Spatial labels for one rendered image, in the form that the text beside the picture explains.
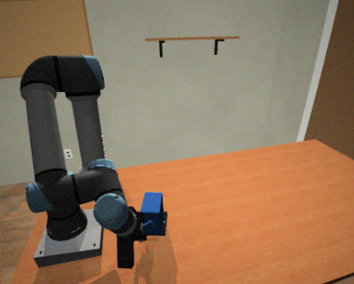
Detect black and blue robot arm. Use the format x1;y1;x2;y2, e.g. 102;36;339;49
20;55;137;268

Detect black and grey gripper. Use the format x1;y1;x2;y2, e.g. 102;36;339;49
128;206;147;242

